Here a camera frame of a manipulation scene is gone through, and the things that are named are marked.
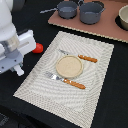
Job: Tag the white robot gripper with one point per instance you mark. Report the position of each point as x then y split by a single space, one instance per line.
9 59

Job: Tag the grey frying pan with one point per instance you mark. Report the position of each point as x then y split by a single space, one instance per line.
66 9

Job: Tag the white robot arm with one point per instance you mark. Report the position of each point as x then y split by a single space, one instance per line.
13 47

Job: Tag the pink stove board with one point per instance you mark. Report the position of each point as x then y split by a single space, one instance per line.
106 27

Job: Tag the round beige plate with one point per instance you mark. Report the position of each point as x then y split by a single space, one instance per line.
69 66

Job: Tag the woven beige placemat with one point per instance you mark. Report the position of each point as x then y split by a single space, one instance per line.
70 103

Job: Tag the grey cooking pot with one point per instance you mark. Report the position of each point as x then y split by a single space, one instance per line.
90 12

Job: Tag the beige bowl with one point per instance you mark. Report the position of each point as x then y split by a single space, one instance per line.
123 14

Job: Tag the fork with wooden handle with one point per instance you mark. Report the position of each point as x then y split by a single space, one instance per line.
55 77

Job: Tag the knife with wooden handle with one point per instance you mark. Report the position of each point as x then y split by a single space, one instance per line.
80 56

